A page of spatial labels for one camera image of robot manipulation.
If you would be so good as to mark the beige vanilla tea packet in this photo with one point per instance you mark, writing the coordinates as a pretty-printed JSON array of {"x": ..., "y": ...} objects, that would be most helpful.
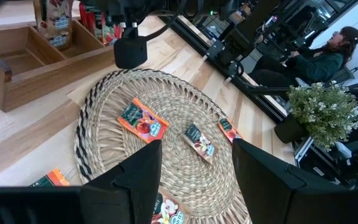
[
  {"x": 169, "y": 211},
  {"x": 199, "y": 143},
  {"x": 57, "y": 40}
]

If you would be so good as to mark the round woven straw placemat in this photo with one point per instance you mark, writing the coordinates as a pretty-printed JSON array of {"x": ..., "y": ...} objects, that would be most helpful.
[{"x": 182, "y": 174}]

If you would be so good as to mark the person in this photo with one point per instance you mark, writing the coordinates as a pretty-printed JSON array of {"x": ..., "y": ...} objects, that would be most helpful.
[{"x": 315, "y": 67}]

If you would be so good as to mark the tea packets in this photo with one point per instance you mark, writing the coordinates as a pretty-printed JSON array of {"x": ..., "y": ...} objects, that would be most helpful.
[{"x": 53, "y": 12}]

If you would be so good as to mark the orange peach tea packet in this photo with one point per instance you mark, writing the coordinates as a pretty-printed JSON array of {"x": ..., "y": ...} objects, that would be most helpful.
[
  {"x": 141, "y": 121},
  {"x": 228, "y": 129},
  {"x": 54, "y": 178}
]

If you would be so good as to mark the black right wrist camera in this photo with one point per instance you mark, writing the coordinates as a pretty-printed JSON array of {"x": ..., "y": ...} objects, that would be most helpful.
[{"x": 130, "y": 53}]

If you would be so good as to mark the wooden tea organizer box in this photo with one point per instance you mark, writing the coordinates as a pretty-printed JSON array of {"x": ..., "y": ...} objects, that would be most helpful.
[{"x": 57, "y": 77}]

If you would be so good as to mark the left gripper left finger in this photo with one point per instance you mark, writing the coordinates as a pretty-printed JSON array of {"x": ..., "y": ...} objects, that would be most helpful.
[{"x": 141, "y": 186}]

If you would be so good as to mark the green potted plant white flowers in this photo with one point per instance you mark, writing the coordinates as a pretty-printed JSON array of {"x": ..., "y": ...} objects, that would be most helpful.
[{"x": 322, "y": 112}]

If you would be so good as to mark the silver aluminium bracket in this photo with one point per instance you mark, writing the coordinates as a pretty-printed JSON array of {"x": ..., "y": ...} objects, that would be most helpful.
[{"x": 303, "y": 149}]

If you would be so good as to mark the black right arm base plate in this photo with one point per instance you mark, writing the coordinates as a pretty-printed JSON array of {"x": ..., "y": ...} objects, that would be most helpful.
[{"x": 216, "y": 49}]

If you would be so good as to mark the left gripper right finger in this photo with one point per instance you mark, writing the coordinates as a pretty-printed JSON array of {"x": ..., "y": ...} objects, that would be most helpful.
[{"x": 266, "y": 186}]

